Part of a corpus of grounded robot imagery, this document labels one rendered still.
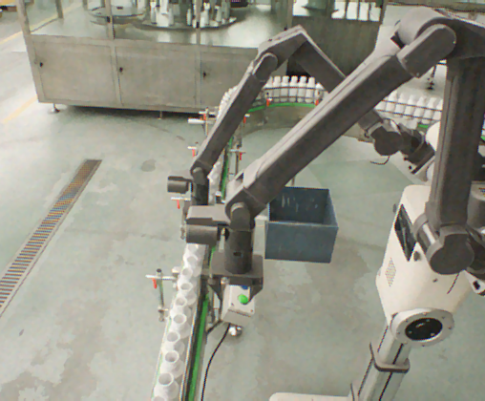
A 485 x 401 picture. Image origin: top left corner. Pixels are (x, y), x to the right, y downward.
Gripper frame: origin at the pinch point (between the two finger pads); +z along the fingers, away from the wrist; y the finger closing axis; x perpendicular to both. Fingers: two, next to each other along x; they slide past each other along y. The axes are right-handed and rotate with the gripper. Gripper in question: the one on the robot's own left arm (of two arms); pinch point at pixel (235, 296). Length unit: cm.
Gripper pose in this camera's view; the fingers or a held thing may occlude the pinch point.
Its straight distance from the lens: 90.3
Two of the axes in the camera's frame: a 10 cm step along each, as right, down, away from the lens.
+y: 10.0, 0.7, -0.1
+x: 0.5, -5.5, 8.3
